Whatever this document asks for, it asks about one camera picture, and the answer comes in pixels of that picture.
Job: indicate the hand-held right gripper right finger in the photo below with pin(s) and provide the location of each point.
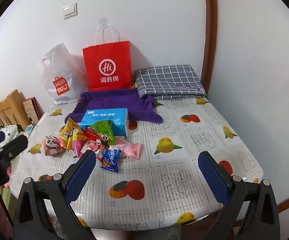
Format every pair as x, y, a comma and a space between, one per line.
213, 177

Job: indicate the white plastic bag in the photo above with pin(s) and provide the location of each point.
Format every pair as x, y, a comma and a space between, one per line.
59, 67

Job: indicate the purple towel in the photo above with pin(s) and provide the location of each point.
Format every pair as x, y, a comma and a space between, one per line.
109, 98

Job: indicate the brown wooden door frame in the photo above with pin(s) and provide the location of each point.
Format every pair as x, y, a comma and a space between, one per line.
209, 30

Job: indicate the green snack packet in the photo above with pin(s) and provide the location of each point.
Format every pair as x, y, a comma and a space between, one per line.
104, 130

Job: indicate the yellow pink snack packet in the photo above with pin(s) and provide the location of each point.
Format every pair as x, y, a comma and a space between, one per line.
75, 143

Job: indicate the white light switch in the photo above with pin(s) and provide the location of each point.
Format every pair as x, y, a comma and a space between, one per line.
70, 11

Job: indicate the red paper bag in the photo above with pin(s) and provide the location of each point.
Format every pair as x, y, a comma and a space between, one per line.
107, 55

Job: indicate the yellow orange snack packet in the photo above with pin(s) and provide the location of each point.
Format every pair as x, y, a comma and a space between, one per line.
69, 127

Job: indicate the red white lychee snack packet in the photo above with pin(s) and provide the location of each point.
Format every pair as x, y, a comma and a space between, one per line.
94, 148

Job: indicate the white black-spotted pillow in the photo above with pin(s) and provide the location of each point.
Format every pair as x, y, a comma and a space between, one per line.
8, 131

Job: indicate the blue tissue pack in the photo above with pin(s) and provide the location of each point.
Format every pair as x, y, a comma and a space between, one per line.
102, 116

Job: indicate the grey checked folded sheet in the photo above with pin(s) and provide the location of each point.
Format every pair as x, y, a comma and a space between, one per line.
169, 80

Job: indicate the panda print snack packet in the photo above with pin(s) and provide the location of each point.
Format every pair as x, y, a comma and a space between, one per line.
52, 146

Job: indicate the fruit print tablecloth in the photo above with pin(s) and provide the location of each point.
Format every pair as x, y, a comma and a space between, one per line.
184, 140

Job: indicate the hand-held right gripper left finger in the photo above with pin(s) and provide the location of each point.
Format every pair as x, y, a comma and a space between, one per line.
80, 175

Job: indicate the patterned cardboard box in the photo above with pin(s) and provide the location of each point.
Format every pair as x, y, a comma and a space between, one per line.
30, 110

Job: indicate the blue snack packet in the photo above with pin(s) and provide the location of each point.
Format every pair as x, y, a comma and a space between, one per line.
110, 160

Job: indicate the pink peach snack packet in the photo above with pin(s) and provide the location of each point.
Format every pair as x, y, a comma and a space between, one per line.
133, 150

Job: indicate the wooden headboard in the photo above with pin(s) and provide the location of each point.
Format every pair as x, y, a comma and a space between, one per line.
7, 105

